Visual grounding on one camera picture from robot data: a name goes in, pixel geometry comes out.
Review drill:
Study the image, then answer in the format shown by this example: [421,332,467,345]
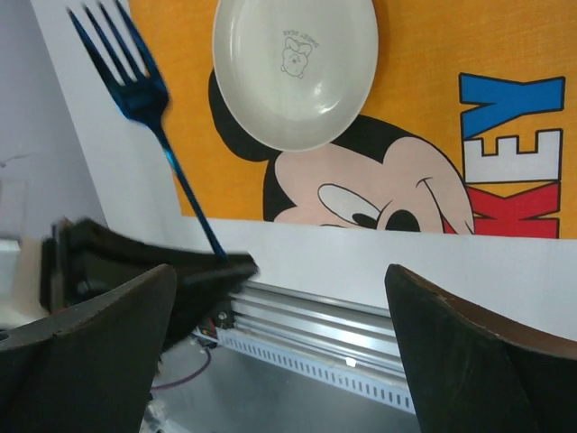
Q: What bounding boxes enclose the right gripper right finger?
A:
[384,264,576,432]

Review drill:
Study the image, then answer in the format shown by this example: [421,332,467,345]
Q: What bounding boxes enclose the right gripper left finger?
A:
[1,265,176,432]

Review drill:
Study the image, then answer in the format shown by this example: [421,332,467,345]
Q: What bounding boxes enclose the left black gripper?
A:
[40,218,259,353]

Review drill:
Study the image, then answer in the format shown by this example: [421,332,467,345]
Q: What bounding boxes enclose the blue metallic fork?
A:
[67,1,227,261]

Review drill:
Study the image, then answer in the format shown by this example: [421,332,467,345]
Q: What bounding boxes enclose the cream ceramic plate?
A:
[212,0,379,152]

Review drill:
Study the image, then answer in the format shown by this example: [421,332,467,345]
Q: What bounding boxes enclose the orange Mickey Mouse placemat cloth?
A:
[130,1,576,239]

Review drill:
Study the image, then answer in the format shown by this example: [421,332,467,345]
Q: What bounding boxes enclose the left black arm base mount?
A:
[197,296,234,339]

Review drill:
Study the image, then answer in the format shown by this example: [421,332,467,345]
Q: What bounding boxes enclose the slotted grey cable duct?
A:
[217,329,416,414]

